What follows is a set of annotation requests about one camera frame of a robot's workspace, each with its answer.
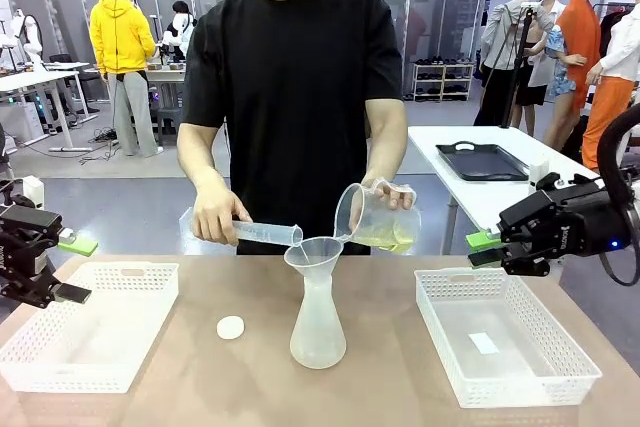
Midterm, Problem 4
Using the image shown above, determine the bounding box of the person's right hand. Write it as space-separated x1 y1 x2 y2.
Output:
191 188 254 247

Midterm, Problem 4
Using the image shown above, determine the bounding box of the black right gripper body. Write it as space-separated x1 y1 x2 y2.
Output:
548 180 629 257

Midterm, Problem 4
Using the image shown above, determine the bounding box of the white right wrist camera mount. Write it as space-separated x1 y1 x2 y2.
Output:
528 158 551 193

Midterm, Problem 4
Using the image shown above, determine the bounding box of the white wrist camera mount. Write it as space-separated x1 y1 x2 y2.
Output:
21 175 46 212
528 158 551 193

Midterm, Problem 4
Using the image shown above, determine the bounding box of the figure in white shirt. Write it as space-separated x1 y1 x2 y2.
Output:
514 0 577 134

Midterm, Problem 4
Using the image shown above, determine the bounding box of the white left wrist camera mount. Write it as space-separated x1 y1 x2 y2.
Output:
21 175 46 212

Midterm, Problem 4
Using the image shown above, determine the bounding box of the white round flask cap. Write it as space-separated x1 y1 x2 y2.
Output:
216 315 246 343

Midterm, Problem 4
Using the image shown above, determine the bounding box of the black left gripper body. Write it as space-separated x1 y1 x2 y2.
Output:
0 235 49 284

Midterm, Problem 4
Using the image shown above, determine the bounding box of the long white desk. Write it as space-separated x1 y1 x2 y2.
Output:
0 61 99 154

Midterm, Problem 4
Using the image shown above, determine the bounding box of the mannequin in white jacket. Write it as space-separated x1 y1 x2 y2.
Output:
581 0 640 174

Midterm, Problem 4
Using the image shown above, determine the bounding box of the white shoe rack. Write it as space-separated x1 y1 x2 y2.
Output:
411 62 476 103

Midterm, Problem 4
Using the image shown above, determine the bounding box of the person's left hand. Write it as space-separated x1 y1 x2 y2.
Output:
361 175 418 213

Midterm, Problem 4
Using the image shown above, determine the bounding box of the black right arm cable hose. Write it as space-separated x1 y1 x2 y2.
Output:
596 103 640 289

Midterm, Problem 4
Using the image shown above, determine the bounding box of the clear plastic beaker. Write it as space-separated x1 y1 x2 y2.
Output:
334 182 423 254

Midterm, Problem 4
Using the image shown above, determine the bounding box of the translucent plastic conical flask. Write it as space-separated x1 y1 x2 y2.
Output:
289 274 348 371

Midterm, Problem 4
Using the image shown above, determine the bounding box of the white workbench with trays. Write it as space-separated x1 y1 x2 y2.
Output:
143 62 189 146

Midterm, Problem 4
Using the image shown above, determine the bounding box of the black camera tripod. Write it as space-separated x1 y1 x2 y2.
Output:
498 1 542 130

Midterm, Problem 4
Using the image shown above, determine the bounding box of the mannequin in grey shirt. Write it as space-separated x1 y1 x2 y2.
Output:
474 0 557 129

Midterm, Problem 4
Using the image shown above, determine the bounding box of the white perforated plastic basket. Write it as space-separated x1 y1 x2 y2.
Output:
0 261 181 394
414 267 604 409

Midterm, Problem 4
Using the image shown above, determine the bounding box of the mannequin in orange dress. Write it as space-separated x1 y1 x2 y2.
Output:
542 0 608 151

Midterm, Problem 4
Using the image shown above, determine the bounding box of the translucent plastic funnel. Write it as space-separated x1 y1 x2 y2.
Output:
283 237 344 282

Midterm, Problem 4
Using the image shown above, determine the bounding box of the white drawer cabinet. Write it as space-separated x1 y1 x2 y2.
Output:
0 101 46 144

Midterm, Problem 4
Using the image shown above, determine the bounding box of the person in yellow top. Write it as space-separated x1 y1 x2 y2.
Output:
89 0 160 159

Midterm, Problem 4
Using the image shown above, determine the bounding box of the white side table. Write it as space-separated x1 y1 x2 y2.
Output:
406 125 602 257

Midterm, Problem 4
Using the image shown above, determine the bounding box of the clear plastic graduated cylinder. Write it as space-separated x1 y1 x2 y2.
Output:
178 206 305 249

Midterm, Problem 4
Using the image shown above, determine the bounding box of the white rectangular label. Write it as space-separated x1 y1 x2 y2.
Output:
468 331 502 356

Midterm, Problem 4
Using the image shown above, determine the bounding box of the person in black T-shirt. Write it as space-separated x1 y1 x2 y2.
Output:
179 0 405 256

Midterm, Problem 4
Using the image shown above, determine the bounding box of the black plastic tray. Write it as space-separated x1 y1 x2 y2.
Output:
435 141 531 183

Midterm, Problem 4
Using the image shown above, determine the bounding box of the person's right forearm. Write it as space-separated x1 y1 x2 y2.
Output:
176 121 234 204

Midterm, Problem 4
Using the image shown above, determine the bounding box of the person's left forearm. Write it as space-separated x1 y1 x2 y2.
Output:
364 98 409 189

